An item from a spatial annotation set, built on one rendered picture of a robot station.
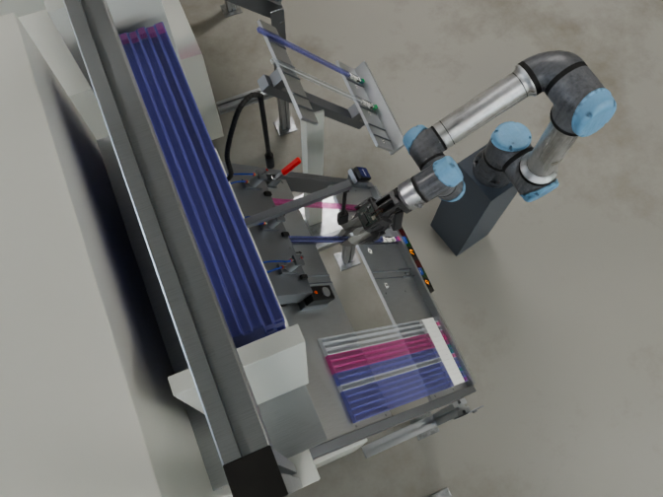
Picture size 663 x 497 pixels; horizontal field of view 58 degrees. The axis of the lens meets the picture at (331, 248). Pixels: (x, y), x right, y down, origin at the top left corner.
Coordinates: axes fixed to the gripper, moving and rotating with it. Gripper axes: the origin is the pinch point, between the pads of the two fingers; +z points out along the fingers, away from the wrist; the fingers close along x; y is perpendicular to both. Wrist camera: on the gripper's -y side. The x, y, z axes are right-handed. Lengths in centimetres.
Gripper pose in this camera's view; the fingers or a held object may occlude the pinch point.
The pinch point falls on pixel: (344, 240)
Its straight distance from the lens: 161.9
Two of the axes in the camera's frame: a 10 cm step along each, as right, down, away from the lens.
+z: -8.0, 4.9, 3.5
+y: -4.6, -1.2, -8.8
